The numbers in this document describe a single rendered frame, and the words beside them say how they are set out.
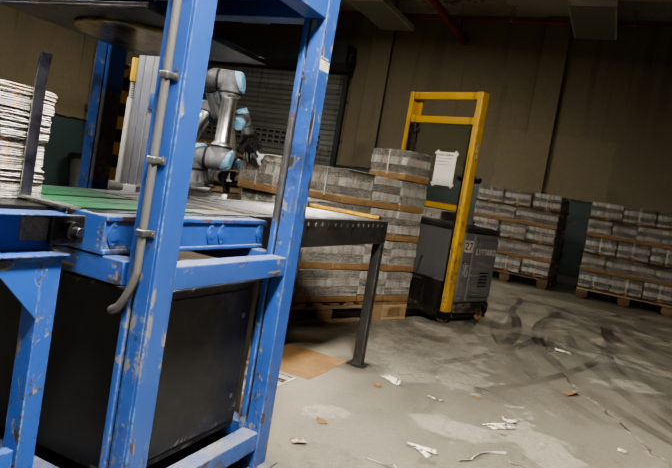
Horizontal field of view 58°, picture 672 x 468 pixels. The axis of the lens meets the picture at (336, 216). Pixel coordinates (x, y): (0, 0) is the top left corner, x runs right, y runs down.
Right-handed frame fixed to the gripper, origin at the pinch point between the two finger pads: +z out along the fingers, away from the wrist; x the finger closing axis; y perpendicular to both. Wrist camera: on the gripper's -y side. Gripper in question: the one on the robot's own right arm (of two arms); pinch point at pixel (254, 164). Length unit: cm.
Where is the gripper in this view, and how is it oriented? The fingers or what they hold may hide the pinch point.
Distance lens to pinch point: 382.4
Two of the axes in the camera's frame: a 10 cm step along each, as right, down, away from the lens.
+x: -6.7, -1.5, 7.2
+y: 7.1, -4.1, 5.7
